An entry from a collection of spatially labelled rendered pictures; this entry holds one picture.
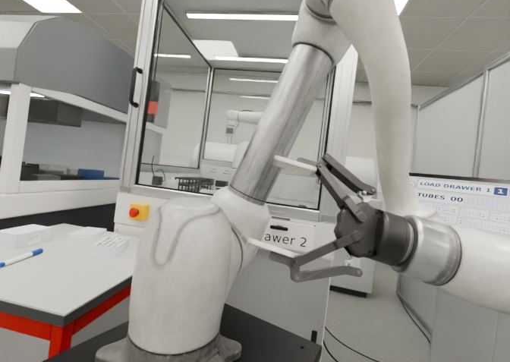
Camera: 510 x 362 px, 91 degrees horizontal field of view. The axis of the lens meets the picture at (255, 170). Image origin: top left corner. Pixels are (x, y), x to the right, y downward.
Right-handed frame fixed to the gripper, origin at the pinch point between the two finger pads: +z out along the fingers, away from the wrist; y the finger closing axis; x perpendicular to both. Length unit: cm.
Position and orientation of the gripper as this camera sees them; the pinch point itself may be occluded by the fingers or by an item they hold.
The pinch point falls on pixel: (268, 199)
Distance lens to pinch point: 39.9
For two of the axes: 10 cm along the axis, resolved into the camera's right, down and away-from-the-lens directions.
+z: -9.5, -2.9, 0.9
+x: 0.1, -3.3, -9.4
